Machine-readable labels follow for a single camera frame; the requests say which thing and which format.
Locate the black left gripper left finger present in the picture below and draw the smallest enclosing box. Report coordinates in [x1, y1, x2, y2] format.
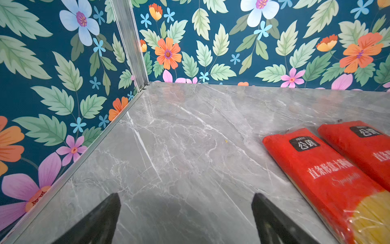
[54, 193, 121, 244]

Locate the red spaghetti bag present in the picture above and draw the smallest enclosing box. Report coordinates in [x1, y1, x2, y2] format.
[317, 121, 390, 191]
[262, 128, 390, 244]

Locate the aluminium frame post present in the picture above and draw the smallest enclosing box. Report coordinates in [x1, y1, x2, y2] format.
[111, 0, 149, 92]

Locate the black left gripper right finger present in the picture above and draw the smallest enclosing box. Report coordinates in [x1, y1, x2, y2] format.
[251, 193, 318, 244]

